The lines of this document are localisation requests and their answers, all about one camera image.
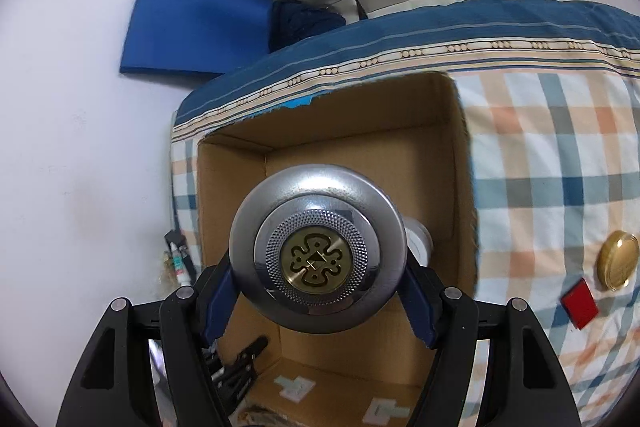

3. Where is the red small box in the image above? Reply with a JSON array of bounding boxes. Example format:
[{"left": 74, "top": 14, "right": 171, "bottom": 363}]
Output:
[{"left": 561, "top": 279, "right": 599, "bottom": 329}]

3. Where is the gold round tin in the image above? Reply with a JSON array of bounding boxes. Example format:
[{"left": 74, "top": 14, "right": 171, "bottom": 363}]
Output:
[{"left": 597, "top": 230, "right": 639, "bottom": 291}]

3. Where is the silver round tin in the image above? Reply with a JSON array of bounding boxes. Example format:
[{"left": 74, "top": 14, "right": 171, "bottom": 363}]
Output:
[{"left": 229, "top": 164, "right": 408, "bottom": 334}]

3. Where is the white round jar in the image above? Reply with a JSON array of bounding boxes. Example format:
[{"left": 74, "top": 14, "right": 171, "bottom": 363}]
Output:
[{"left": 402, "top": 216, "right": 434, "bottom": 267}]

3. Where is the cardboard box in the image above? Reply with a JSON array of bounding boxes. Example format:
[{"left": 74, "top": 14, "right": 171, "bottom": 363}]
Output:
[{"left": 196, "top": 72, "right": 476, "bottom": 426}]

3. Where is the white glue tube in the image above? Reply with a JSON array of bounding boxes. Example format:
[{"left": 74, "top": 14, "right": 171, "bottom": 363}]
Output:
[{"left": 170, "top": 244, "right": 191, "bottom": 287}]

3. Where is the black tube holder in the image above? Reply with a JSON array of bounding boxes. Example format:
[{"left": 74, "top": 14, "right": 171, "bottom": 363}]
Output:
[{"left": 164, "top": 230, "right": 198, "bottom": 286}]

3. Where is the plaid checkered tablecloth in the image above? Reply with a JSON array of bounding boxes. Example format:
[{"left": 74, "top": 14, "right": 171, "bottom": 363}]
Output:
[{"left": 171, "top": 0, "right": 639, "bottom": 426}]

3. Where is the blue folded mat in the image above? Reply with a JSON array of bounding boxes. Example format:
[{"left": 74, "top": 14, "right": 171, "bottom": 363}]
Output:
[{"left": 119, "top": 0, "right": 272, "bottom": 76}]

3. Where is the dark blue knit cloth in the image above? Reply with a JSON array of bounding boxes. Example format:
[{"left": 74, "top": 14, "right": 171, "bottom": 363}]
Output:
[{"left": 268, "top": 0, "right": 346, "bottom": 52}]

